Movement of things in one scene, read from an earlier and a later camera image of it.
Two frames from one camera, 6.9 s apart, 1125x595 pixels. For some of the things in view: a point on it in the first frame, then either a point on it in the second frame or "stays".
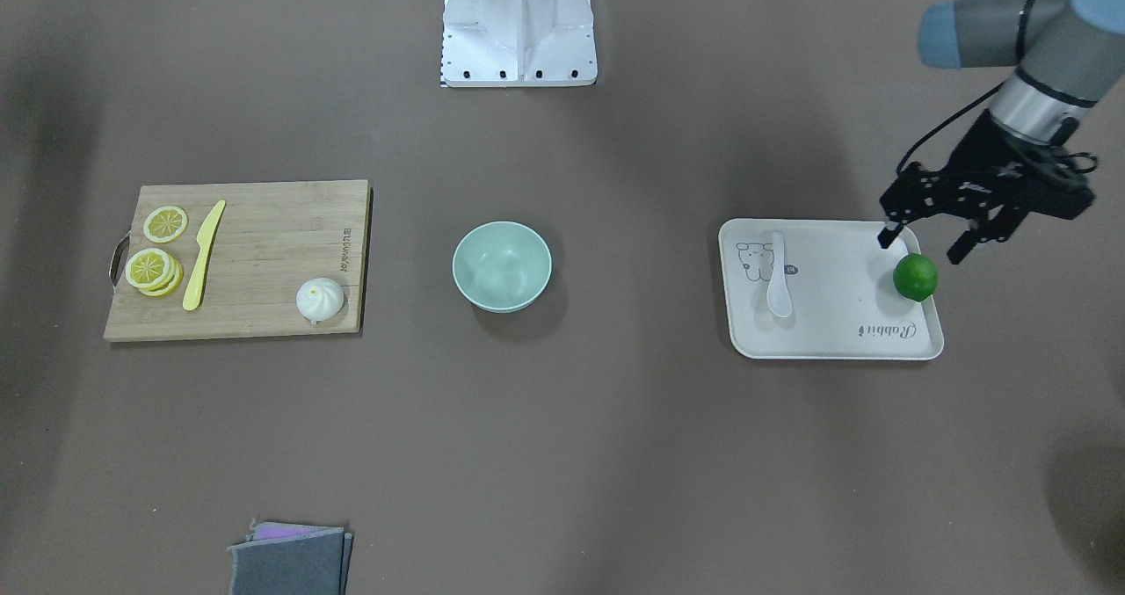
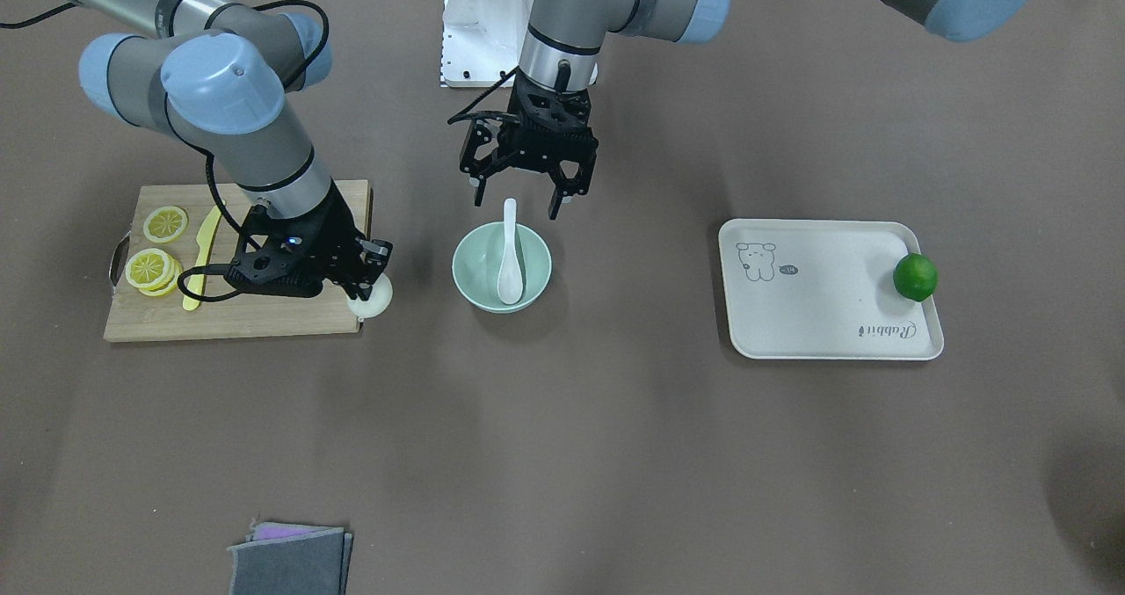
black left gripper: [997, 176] → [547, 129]
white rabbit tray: [822, 289] stays
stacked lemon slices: [154, 272] stays
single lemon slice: [164, 223] stays
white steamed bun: [319, 299] → [380, 300]
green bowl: [502, 266] stays
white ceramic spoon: [779, 295] → [511, 281]
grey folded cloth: [290, 559] stays
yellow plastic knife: [205, 238] stays
